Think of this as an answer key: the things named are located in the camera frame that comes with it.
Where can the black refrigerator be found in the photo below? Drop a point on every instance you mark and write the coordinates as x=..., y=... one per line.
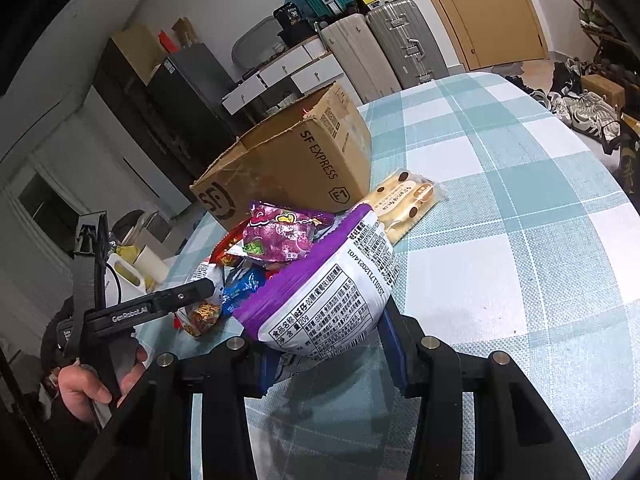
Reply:
x=187, y=91

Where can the white orange snack bag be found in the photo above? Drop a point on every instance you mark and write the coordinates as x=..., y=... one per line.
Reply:
x=199, y=318

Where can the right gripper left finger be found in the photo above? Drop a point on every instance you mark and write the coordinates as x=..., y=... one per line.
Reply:
x=225, y=377

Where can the white drawer desk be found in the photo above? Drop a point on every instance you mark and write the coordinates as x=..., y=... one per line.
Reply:
x=309, y=66

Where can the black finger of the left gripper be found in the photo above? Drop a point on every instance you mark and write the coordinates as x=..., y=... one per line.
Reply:
x=183, y=296

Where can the silver suitcase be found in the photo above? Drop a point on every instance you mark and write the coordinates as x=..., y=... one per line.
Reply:
x=407, y=42

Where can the blue Oreo packet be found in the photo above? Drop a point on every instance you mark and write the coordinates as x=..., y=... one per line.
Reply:
x=241, y=283

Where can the beige suitcase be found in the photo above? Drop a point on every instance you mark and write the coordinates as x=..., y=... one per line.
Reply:
x=353, y=44

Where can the red snack bag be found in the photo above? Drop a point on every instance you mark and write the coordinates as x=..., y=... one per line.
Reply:
x=222, y=254

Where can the wooden door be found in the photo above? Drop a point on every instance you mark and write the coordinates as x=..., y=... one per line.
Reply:
x=492, y=32

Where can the left hand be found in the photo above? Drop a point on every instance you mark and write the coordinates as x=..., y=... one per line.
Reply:
x=79, y=387

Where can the small cardboard box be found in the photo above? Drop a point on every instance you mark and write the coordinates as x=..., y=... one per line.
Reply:
x=608, y=90

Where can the purple candy bag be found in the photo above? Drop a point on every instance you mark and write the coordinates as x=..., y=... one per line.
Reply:
x=277, y=234

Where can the SF Express cardboard box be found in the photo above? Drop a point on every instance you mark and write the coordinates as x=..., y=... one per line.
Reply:
x=314, y=154

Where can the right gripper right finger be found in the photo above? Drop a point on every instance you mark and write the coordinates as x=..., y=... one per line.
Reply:
x=426, y=368

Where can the beige cookie snack pack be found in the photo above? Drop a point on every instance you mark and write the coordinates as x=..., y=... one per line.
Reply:
x=401, y=201

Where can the white jug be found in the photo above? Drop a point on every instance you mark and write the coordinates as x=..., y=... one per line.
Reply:
x=122, y=281

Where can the plaid tablecloth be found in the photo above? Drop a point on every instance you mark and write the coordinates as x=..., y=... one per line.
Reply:
x=532, y=250

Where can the white sneakers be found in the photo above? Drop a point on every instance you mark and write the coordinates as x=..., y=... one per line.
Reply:
x=587, y=114

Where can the purple white snack bag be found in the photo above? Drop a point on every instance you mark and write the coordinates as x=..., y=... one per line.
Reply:
x=325, y=304

